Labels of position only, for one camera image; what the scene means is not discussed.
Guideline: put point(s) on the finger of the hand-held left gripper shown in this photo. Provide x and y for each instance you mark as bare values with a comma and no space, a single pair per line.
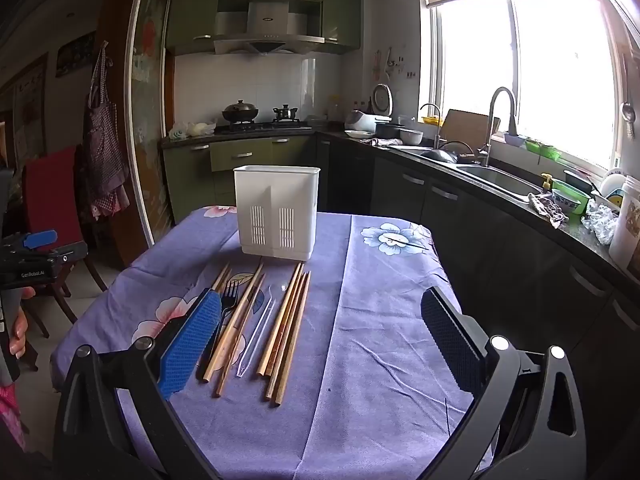
40,240
67,259

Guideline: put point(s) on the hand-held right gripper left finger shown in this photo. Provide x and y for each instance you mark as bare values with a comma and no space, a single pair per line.
190,345

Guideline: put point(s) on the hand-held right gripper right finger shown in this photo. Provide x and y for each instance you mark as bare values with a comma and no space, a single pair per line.
450,345

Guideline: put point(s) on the wooden chopstick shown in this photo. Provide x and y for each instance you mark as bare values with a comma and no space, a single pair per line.
226,281
279,320
221,276
284,325
287,340
234,317
241,335
289,360

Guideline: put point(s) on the black plastic fork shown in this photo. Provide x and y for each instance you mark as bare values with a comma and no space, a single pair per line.
231,294

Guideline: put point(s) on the clear plastic spoon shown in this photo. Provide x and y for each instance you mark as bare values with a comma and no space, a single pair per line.
255,332

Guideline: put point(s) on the white plastic utensil holder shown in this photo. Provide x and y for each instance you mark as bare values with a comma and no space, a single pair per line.
277,210

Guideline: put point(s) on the person's left hand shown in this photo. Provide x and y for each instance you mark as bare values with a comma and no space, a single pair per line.
20,332

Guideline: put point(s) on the red wooden chair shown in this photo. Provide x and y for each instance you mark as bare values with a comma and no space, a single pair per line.
50,195

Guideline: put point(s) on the purple floral tablecloth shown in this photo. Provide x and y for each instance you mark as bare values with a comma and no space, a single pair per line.
380,320

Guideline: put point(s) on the checked apron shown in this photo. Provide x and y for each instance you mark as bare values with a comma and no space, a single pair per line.
105,150

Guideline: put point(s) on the pink patterned clothing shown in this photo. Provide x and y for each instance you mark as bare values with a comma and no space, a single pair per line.
10,415

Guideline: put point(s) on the patterned dish rag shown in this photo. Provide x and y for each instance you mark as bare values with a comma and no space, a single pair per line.
547,207

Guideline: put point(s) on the steel sink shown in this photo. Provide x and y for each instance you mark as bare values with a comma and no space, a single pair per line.
500,180

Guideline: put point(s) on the white plastic bags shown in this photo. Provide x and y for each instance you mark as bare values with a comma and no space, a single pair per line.
192,130

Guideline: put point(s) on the green bowl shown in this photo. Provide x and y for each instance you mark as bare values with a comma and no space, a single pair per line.
570,200

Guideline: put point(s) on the yellow pump bottle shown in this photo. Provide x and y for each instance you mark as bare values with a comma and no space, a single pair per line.
547,181

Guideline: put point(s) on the black wok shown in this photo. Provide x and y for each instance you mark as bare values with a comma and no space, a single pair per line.
442,155

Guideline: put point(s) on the crumpled clear plastic bag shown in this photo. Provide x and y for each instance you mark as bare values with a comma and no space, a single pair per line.
600,222

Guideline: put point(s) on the green base cabinet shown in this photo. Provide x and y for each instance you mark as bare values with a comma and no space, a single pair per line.
240,155

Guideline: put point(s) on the grey bowl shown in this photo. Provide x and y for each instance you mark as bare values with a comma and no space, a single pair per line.
411,136

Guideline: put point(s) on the purple bowl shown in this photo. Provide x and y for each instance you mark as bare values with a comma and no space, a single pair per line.
513,139

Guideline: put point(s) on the green basket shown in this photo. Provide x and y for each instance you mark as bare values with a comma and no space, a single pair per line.
542,149

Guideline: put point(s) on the wooden cutting board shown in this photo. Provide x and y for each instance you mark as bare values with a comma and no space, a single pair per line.
467,127

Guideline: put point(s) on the black cooking pot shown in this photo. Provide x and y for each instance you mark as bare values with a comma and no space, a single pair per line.
389,131

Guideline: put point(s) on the yellow basket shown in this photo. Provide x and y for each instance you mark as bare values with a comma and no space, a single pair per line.
432,120

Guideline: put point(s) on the black clay pot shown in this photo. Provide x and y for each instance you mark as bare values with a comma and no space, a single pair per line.
241,111

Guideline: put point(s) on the stack of white plates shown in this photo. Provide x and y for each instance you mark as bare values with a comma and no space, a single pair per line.
612,182

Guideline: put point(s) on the small steel faucet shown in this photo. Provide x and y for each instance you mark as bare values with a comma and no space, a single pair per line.
437,115

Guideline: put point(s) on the white plate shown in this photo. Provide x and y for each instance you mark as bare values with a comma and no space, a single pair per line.
356,134

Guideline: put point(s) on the gas stove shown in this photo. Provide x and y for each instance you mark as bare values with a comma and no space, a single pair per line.
265,126

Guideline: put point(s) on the white rice cooker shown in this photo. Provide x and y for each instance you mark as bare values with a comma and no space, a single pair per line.
361,120

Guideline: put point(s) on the tall steel faucet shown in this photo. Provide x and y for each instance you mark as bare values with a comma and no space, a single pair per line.
512,110

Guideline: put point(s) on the oil bottle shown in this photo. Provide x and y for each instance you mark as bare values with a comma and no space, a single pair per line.
333,107

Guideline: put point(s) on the window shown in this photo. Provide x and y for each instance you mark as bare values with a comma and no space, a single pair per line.
525,70

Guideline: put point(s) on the steel range hood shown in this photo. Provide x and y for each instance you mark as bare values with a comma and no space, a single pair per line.
267,25

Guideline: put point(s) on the sliding door frame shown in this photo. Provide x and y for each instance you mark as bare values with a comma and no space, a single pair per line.
145,110

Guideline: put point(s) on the wall poster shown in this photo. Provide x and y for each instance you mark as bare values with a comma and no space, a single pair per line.
75,52

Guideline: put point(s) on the green wall cabinet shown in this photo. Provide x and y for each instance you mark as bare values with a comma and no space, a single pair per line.
192,15

